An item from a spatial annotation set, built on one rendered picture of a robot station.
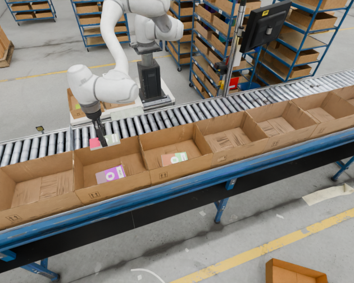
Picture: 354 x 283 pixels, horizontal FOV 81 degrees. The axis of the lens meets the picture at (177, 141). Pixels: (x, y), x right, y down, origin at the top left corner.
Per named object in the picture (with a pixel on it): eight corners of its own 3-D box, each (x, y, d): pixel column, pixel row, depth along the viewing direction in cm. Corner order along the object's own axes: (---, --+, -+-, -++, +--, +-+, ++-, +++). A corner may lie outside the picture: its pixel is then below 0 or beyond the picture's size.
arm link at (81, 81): (71, 104, 91) (99, 108, 90) (56, 72, 80) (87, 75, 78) (83, 90, 99) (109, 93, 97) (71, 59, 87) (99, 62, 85)
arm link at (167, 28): (159, 20, 172) (185, 22, 170) (158, 41, 176) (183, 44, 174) (126, -28, 98) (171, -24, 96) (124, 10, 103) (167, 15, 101)
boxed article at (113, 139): (90, 141, 117) (89, 138, 116) (118, 134, 121) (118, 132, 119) (90, 150, 112) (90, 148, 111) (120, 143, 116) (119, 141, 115)
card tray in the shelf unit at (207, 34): (195, 28, 289) (196, 21, 282) (215, 26, 295) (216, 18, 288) (206, 39, 263) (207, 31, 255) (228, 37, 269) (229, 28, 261)
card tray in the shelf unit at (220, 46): (210, 41, 259) (211, 32, 251) (232, 39, 264) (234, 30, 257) (223, 55, 232) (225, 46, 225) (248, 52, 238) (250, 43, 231)
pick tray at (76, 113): (98, 90, 218) (95, 82, 211) (105, 112, 194) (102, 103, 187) (69, 96, 210) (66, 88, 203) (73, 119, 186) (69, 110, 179)
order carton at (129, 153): (141, 151, 144) (138, 134, 132) (151, 186, 125) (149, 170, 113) (82, 166, 135) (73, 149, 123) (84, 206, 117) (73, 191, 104)
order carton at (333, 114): (319, 106, 179) (330, 90, 166) (348, 129, 160) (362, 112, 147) (281, 116, 170) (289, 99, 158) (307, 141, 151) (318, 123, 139)
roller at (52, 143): (57, 135, 180) (55, 131, 176) (54, 185, 146) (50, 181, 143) (51, 137, 178) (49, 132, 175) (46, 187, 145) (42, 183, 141)
